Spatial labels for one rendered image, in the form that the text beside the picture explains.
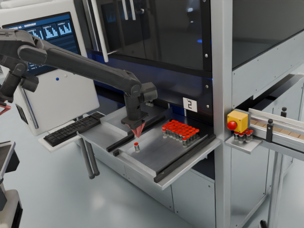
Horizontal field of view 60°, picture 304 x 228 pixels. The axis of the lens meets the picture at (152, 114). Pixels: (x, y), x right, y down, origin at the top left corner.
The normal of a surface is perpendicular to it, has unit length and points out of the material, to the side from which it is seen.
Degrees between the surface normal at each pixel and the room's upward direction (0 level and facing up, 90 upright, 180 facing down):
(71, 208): 0
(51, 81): 90
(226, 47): 90
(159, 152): 0
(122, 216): 0
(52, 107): 90
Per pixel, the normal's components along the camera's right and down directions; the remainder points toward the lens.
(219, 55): -0.72, 0.40
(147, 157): -0.13, -0.87
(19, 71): 0.37, 0.53
